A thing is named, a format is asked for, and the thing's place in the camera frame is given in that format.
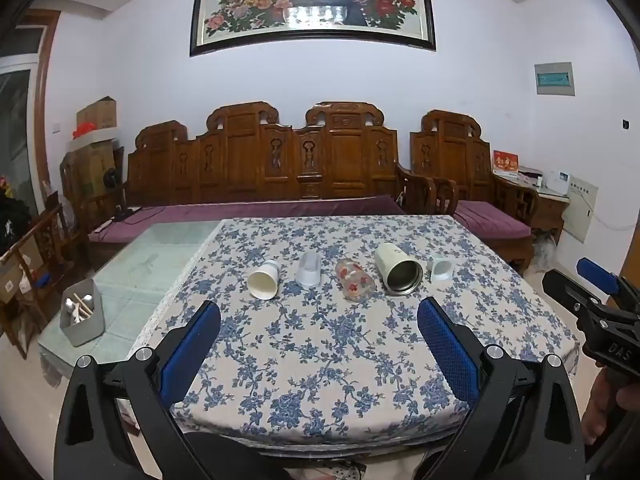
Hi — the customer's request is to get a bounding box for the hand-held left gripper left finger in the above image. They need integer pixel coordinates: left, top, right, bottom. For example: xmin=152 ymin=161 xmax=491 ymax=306
xmin=54 ymin=300 xmax=222 ymax=480

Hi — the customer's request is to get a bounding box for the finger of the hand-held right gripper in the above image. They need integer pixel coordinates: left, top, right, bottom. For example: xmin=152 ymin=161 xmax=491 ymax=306
xmin=542 ymin=269 xmax=602 ymax=322
xmin=576 ymin=258 xmax=623 ymax=297

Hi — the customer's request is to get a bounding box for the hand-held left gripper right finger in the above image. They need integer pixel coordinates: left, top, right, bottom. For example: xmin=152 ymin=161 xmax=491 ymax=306
xmin=415 ymin=296 xmax=587 ymax=480

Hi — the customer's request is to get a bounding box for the small white cup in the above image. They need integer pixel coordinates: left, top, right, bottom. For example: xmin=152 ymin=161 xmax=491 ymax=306
xmin=426 ymin=255 xmax=454 ymax=282

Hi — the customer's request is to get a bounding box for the white paper cup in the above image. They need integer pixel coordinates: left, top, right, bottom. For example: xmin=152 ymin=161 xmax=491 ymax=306
xmin=247 ymin=260 xmax=281 ymax=301

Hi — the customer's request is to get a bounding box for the floral glass cup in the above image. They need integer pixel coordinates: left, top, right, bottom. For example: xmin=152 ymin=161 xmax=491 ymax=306
xmin=335 ymin=258 xmax=376 ymax=303

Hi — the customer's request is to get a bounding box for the translucent plastic cup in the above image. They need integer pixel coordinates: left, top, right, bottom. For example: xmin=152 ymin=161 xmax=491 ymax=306
xmin=294 ymin=252 xmax=322 ymax=288

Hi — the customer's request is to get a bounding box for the person's right hand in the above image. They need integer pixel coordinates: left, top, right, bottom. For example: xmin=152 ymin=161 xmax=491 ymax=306
xmin=581 ymin=372 xmax=620 ymax=447

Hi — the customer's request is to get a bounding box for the wooden side table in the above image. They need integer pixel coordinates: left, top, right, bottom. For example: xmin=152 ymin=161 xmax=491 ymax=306
xmin=492 ymin=169 xmax=571 ymax=247

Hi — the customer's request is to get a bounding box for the purple armchair cushion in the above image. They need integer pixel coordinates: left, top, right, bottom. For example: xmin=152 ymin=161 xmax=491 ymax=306
xmin=452 ymin=201 xmax=532 ymax=241

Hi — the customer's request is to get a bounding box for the cream metal mug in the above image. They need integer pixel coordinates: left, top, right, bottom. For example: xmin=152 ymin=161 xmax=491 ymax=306
xmin=374 ymin=242 xmax=424 ymax=297

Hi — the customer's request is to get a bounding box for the white box device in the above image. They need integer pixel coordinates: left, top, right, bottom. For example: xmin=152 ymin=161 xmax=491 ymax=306
xmin=542 ymin=170 xmax=571 ymax=194

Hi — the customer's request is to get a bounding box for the grey utensil holder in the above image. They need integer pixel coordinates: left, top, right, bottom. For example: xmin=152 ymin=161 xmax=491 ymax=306
xmin=59 ymin=278 xmax=106 ymax=347

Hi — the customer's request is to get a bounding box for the blue floral tablecloth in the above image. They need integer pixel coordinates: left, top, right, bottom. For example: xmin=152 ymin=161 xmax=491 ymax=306
xmin=127 ymin=215 xmax=581 ymax=453

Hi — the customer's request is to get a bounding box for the red gift box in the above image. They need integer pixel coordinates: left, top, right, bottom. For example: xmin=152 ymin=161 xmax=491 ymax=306
xmin=492 ymin=150 xmax=521 ymax=174

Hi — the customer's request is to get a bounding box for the purple sofa cushion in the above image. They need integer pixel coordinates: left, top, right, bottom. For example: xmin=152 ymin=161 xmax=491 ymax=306
xmin=88 ymin=195 xmax=406 ymax=260

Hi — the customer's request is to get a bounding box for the carved wooden armchair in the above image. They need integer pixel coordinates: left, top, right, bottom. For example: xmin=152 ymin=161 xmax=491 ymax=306
xmin=397 ymin=109 xmax=540 ymax=272

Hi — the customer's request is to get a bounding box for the wooden side chair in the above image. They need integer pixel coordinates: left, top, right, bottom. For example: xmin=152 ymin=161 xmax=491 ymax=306
xmin=0 ymin=204 xmax=73 ymax=358

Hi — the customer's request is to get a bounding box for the small black fan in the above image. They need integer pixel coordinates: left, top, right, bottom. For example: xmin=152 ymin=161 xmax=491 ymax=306
xmin=102 ymin=167 xmax=135 ymax=222

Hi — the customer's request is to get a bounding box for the grey electrical panel box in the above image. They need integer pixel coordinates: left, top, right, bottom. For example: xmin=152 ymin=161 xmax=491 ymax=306
xmin=534 ymin=62 xmax=576 ymax=96

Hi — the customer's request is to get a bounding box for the large cardboard box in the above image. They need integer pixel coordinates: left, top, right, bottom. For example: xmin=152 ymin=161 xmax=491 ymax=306
xmin=64 ymin=138 xmax=122 ymax=203

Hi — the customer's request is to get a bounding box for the carved wooden sofa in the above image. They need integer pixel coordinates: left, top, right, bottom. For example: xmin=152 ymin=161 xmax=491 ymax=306
xmin=122 ymin=101 xmax=407 ymax=221

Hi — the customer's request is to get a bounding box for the small cardboard box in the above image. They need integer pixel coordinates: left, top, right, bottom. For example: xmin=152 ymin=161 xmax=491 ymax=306
xmin=76 ymin=96 xmax=118 ymax=135

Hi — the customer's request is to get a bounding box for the framed peacock flower painting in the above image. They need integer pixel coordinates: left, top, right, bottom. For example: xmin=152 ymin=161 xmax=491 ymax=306
xmin=189 ymin=0 xmax=437 ymax=58

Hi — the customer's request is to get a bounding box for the cream wall cabinet panel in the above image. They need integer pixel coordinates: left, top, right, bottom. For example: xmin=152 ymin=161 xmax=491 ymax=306
xmin=561 ymin=176 xmax=600 ymax=249

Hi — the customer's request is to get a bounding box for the wooden door frame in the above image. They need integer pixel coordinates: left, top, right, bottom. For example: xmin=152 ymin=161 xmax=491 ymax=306
xmin=20 ymin=9 xmax=62 ymax=206

